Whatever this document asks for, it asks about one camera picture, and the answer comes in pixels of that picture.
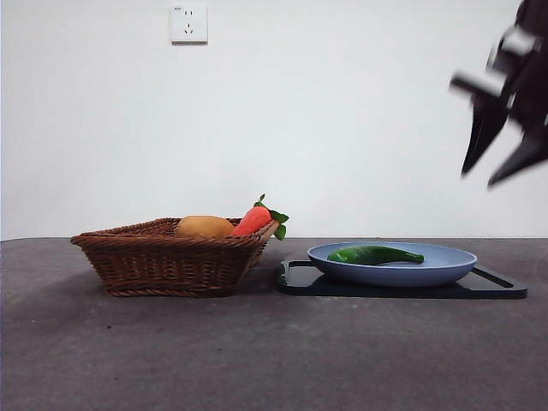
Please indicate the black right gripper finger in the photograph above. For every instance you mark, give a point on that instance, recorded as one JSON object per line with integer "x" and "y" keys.
{"x": 522, "y": 158}
{"x": 481, "y": 132}

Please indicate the green pepper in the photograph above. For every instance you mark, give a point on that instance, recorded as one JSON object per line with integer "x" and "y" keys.
{"x": 364, "y": 255}

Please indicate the blue round plate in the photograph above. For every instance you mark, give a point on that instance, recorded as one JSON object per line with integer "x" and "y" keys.
{"x": 385, "y": 274}

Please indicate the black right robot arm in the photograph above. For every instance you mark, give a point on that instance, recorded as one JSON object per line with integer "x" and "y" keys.
{"x": 531, "y": 94}

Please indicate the black rectangular tray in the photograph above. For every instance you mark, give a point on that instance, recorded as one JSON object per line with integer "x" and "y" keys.
{"x": 299, "y": 287}

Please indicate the orange carrot with green leaves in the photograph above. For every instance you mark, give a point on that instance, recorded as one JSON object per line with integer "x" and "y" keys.
{"x": 253, "y": 220}

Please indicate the yellow-brown potato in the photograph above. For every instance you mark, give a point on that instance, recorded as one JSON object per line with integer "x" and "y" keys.
{"x": 201, "y": 227}

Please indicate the brown wicker basket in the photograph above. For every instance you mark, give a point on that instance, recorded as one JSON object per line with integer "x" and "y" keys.
{"x": 162, "y": 265}

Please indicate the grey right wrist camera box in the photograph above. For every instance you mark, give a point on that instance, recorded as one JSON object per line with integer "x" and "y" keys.
{"x": 516, "y": 45}

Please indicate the white wall socket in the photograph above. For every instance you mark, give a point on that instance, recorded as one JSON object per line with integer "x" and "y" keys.
{"x": 189, "y": 25}

